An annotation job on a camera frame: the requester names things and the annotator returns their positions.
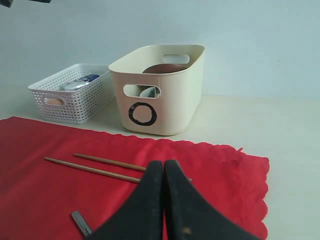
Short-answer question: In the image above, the cream plastic bin with circle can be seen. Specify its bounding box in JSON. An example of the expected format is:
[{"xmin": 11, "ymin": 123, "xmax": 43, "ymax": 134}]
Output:
[{"xmin": 108, "ymin": 44, "xmax": 205, "ymax": 136}]

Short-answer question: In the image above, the white ceramic bowl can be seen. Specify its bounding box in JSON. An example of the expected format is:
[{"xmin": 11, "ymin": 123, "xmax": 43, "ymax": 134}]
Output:
[{"xmin": 139, "ymin": 86, "xmax": 158, "ymax": 98}]

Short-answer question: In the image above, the white blue packet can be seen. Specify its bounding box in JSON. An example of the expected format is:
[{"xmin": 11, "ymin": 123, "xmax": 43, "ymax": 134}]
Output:
[{"xmin": 59, "ymin": 74, "xmax": 100, "ymax": 92}]

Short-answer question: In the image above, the brown wooden plate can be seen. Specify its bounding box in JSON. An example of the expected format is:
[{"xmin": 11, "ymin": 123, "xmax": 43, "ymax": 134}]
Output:
[{"xmin": 143, "ymin": 63, "xmax": 187, "ymax": 74}]

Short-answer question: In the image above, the wooden chopstick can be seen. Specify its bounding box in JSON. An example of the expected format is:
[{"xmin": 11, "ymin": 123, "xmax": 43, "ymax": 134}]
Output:
[
  {"xmin": 72, "ymin": 152, "xmax": 193, "ymax": 182},
  {"xmin": 44, "ymin": 157, "xmax": 140, "ymax": 184}
]

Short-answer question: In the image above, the red scalloped table cloth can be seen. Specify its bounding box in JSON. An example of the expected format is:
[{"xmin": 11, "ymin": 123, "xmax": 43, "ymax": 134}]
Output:
[{"xmin": 0, "ymin": 117, "xmax": 270, "ymax": 240}]

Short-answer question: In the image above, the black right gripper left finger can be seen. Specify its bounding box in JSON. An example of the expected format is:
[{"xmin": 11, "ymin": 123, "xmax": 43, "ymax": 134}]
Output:
[{"xmin": 86, "ymin": 160, "xmax": 163, "ymax": 240}]

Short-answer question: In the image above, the white perforated plastic basket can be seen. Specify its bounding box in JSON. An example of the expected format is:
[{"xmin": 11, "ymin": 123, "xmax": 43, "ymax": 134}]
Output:
[{"xmin": 28, "ymin": 63, "xmax": 115, "ymax": 124}]

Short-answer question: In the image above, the silver table knife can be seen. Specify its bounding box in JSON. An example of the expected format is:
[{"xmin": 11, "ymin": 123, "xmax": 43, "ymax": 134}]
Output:
[{"xmin": 71, "ymin": 211, "xmax": 93, "ymax": 237}]

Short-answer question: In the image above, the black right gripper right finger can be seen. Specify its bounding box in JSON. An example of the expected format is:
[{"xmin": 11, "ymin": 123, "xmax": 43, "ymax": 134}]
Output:
[{"xmin": 163, "ymin": 160, "xmax": 258, "ymax": 240}]

